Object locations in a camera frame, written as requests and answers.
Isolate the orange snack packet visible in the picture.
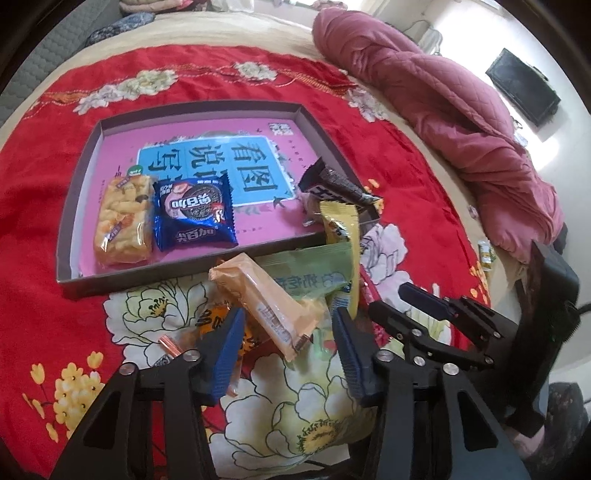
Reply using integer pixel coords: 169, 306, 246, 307
182, 302, 259, 398

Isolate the brown chocolate bar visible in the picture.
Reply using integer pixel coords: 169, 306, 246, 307
298, 156, 384, 207

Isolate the grey quilted headboard cushion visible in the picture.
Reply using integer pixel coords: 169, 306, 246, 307
0, 0, 121, 130

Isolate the pink quilted blanket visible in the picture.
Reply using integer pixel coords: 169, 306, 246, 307
312, 8, 566, 265

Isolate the red snack packet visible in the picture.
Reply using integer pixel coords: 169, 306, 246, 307
355, 265, 393, 319

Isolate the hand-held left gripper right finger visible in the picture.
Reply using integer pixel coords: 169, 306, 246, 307
331, 307, 532, 480

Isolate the small green yellow packet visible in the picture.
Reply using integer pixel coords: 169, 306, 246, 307
478, 240, 497, 273

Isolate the black television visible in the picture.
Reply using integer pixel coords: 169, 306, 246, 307
485, 47, 561, 126

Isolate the yellow rice cracker packet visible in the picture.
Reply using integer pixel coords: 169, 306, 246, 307
92, 173, 154, 267

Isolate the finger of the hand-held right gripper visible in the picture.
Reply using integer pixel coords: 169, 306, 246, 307
368, 301, 494, 370
398, 283, 519, 355

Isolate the yellow snack packet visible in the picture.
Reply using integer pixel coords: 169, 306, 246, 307
320, 202, 369, 321

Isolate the blue cookie packet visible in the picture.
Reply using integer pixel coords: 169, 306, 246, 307
152, 172, 239, 252

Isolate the person's right forearm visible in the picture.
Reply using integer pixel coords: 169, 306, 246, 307
503, 382, 591, 462

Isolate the pink cardboard box tray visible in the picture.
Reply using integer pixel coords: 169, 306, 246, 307
55, 99, 384, 301

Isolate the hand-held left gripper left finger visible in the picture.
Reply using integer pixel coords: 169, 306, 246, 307
48, 307, 247, 480

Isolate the green snack packet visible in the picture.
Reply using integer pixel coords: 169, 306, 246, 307
256, 242, 355, 370

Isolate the red floral cloth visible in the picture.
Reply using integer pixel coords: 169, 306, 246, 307
0, 44, 490, 480

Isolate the beige wafer packet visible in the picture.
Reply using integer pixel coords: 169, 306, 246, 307
209, 252, 328, 363

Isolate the blue patterned pillow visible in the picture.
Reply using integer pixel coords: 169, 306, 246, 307
85, 13, 158, 47

